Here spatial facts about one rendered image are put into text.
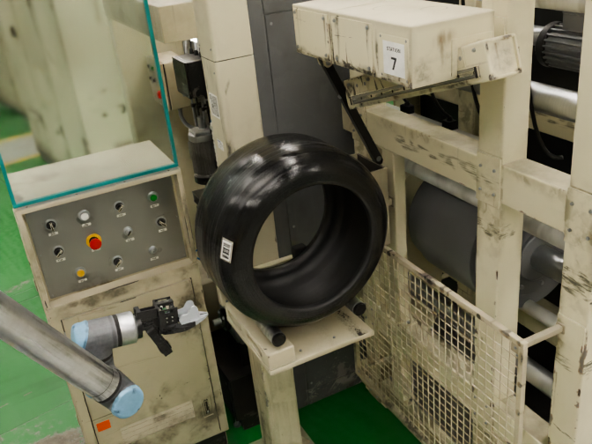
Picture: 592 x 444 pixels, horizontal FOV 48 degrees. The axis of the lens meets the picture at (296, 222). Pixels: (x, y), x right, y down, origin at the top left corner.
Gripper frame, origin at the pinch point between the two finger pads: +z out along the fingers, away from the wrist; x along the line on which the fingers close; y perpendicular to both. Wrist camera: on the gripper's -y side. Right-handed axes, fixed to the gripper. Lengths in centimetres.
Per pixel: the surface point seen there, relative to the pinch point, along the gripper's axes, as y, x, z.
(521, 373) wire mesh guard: -1, -60, 65
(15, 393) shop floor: -107, 142, -53
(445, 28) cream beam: 83, -35, 50
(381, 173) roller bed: 28, 20, 72
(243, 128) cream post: 47, 27, 24
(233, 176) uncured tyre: 41.1, 1.5, 10.8
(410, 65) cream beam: 75, -35, 41
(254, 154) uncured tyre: 46.1, 3.2, 18.0
